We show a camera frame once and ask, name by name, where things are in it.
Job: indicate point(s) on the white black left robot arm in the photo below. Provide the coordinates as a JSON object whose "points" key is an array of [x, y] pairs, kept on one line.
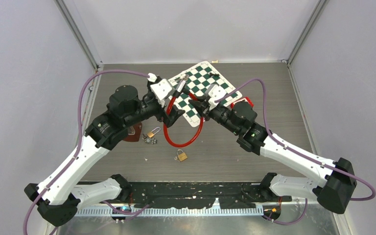
{"points": [[58, 198]]}

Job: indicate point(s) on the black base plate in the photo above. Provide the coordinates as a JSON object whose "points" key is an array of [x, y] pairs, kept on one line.
{"points": [[197, 195]]}

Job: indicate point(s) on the aluminium corner frame post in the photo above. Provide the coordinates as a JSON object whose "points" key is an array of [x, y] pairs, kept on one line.
{"points": [[315, 15]]}

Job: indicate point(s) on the red cable lock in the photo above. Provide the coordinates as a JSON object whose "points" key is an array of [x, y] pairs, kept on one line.
{"points": [[185, 136]]}

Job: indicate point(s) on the red white grid block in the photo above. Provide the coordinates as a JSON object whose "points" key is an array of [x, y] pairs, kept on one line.
{"points": [[245, 99]]}

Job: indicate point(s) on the green white chess mat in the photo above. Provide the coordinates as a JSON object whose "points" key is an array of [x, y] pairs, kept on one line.
{"points": [[198, 82]]}

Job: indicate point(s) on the left aluminium frame post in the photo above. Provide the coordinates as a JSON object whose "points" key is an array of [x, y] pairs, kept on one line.
{"points": [[69, 18]]}

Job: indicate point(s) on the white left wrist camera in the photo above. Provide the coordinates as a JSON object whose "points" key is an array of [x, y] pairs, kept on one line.
{"points": [[162, 90]]}

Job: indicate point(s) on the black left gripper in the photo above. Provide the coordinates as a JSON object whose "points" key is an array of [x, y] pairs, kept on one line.
{"points": [[169, 119]]}

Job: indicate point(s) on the black chess piece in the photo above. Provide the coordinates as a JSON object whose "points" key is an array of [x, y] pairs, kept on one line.
{"points": [[214, 74]]}

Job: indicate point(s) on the brass padlock with long shackle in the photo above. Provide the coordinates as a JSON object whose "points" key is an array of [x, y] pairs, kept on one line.
{"points": [[180, 155]]}

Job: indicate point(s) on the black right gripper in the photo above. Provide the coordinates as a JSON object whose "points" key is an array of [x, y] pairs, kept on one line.
{"points": [[205, 109]]}

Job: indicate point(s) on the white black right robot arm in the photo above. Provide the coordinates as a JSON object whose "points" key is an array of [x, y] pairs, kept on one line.
{"points": [[324, 180]]}

